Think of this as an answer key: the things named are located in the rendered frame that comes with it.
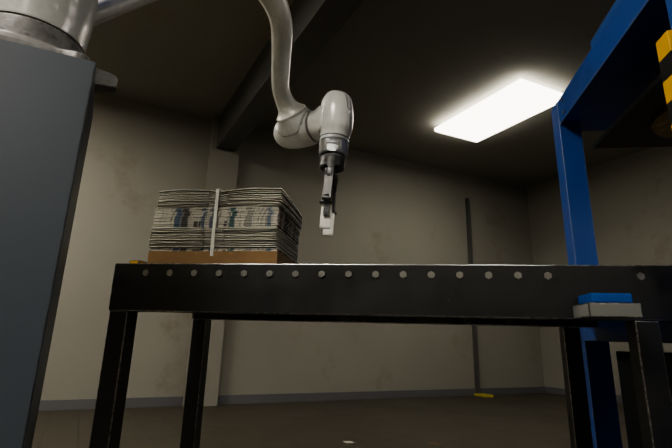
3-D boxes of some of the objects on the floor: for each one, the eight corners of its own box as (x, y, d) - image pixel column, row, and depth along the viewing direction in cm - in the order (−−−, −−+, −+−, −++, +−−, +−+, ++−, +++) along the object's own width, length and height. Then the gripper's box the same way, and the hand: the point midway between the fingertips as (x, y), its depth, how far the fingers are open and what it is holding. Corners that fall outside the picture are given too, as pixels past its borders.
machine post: (609, 560, 147) (555, 101, 191) (598, 548, 155) (549, 111, 199) (640, 562, 145) (579, 100, 189) (627, 550, 154) (571, 110, 198)
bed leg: (167, 545, 149) (191, 318, 168) (175, 537, 155) (198, 319, 174) (184, 546, 148) (207, 319, 168) (192, 539, 154) (213, 319, 173)
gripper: (323, 169, 154) (317, 239, 147) (316, 142, 133) (308, 222, 127) (347, 170, 153) (341, 241, 146) (343, 143, 133) (336, 224, 126)
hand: (327, 223), depth 137 cm, fingers open, 9 cm apart
